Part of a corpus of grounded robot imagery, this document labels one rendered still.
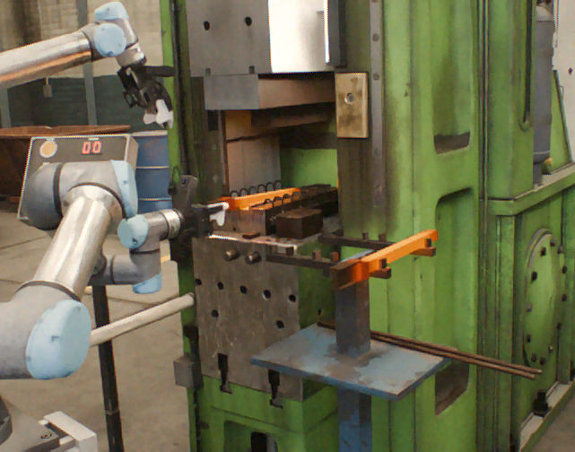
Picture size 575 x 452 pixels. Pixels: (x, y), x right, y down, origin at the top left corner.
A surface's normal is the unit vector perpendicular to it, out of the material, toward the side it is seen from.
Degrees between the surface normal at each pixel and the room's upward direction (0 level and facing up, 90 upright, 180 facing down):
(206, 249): 90
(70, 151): 60
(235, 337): 90
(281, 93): 90
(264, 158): 90
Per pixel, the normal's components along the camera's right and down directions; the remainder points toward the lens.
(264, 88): 0.81, 0.08
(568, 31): -0.50, 0.19
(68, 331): 0.98, 0.04
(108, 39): 0.59, 0.14
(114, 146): -0.18, -0.31
